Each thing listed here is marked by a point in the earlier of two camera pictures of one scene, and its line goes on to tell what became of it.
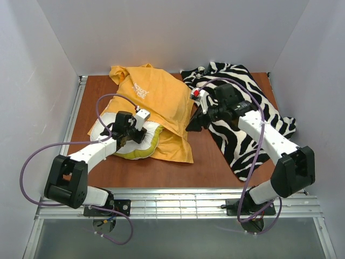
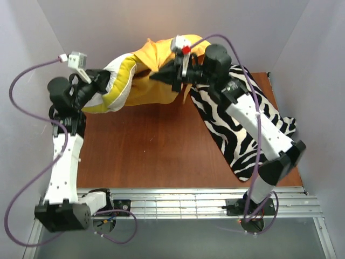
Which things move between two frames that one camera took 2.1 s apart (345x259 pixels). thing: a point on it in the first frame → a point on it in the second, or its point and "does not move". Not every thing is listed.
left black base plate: (123, 206) does not move
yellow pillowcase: (165, 98) → (147, 90)
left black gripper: (138, 134) → (96, 80)
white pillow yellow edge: (136, 150) → (122, 73)
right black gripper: (204, 118) → (177, 74)
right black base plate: (249, 207) does not move
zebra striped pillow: (247, 158) does not move
